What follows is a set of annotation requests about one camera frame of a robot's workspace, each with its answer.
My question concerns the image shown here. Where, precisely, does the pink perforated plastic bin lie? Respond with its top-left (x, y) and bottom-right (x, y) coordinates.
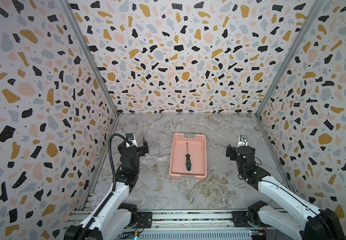
top-left (169, 133), bottom-right (208, 180)

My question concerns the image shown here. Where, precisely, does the green black handled screwdriver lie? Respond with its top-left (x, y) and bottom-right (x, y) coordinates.
top-left (186, 143), bottom-right (192, 171)

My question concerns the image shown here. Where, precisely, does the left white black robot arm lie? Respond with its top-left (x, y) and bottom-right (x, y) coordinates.
top-left (63, 133), bottom-right (149, 240)

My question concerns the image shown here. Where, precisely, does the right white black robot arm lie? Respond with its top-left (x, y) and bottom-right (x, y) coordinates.
top-left (226, 144), bottom-right (345, 240)

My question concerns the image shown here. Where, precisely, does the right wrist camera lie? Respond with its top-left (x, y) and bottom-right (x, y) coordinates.
top-left (238, 135), bottom-right (248, 147)

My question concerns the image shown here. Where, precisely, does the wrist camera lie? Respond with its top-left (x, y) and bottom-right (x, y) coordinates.
top-left (238, 135), bottom-right (248, 147)
top-left (126, 133), bottom-right (137, 146)

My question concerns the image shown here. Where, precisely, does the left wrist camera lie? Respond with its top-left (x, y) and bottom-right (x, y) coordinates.
top-left (126, 133), bottom-right (137, 146)

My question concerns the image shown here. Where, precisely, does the right aluminium corner post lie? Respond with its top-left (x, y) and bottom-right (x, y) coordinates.
top-left (255, 0), bottom-right (327, 118)

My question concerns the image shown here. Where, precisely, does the aluminium corner post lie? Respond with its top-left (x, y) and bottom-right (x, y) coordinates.
top-left (255, 0), bottom-right (327, 118)
top-left (58, 0), bottom-right (119, 118)

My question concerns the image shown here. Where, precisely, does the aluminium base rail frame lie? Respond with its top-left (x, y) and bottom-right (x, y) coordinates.
top-left (63, 208), bottom-right (322, 240)

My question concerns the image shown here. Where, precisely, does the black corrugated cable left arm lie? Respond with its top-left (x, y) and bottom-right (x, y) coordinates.
top-left (76, 133), bottom-right (131, 240)

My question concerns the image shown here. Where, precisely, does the left aluminium corner post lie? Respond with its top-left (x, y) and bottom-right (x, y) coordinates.
top-left (58, 0), bottom-right (119, 118)

